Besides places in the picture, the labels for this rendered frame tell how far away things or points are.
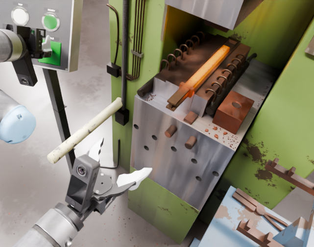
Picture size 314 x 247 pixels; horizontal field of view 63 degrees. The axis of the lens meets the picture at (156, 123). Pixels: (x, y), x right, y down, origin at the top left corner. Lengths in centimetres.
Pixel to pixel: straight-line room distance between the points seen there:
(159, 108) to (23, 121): 45
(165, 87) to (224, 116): 22
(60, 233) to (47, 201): 119
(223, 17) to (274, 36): 53
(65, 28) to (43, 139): 121
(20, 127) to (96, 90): 177
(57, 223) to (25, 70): 43
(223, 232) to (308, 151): 40
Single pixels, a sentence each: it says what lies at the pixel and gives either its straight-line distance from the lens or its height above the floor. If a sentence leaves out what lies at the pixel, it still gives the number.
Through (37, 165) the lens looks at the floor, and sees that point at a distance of 187.
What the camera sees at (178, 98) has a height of 101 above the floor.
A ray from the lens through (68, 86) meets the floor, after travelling 238.
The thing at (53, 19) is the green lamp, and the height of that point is 110.
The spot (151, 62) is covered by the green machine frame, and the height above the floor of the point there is 92.
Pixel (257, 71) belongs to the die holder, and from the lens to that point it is 117.
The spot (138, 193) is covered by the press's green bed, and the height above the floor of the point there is 26.
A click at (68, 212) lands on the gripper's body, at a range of 55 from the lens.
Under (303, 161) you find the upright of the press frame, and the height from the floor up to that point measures 82.
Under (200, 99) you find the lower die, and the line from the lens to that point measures 82.
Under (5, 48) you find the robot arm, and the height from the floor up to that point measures 117.
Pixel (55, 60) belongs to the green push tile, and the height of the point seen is 99.
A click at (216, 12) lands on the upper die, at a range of 68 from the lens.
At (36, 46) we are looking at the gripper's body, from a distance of 79.
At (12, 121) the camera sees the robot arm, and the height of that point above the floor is 113.
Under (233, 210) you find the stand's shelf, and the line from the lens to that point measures 95.
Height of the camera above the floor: 151
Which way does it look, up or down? 47 degrees down
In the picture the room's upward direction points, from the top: 10 degrees clockwise
